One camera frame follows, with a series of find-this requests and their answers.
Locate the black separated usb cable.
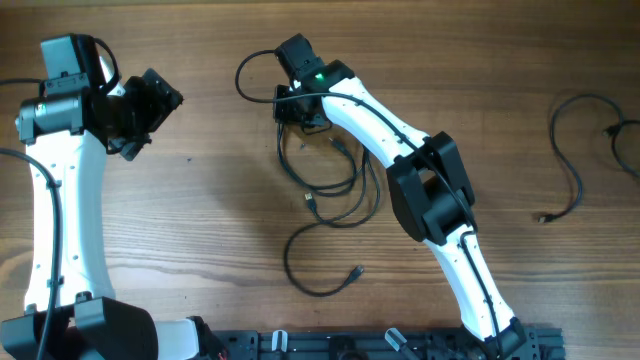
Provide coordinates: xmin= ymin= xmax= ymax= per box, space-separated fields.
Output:
xmin=537 ymin=93 xmax=626 ymax=225

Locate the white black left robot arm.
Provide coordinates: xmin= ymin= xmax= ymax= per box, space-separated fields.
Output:
xmin=1 ymin=34 xmax=220 ymax=359

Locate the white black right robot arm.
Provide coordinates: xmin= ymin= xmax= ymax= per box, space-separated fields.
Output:
xmin=274 ymin=34 xmax=526 ymax=359

